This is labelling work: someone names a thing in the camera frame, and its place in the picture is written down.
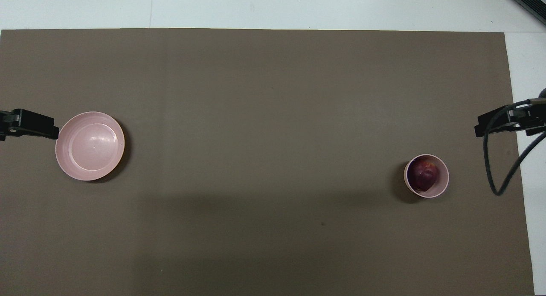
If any pink bowl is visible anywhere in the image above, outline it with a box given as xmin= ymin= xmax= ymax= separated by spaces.
xmin=404 ymin=154 xmax=450 ymax=198

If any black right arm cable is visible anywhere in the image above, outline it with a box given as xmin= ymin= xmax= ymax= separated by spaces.
xmin=482 ymin=98 xmax=546 ymax=197

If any brown table mat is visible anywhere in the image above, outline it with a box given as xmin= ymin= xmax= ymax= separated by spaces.
xmin=0 ymin=28 xmax=535 ymax=296

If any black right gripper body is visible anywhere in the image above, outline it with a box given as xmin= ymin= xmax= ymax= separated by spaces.
xmin=509 ymin=103 xmax=546 ymax=137

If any dark red apple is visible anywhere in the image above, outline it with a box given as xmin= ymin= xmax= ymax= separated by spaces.
xmin=407 ymin=157 xmax=439 ymax=193

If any pink plate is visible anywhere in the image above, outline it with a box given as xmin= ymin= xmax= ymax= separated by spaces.
xmin=55 ymin=111 xmax=126 ymax=182

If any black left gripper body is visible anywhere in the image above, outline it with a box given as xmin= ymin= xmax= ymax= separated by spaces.
xmin=0 ymin=110 xmax=20 ymax=141

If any black ribbed device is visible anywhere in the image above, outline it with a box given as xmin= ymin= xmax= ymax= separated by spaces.
xmin=508 ymin=0 xmax=546 ymax=26

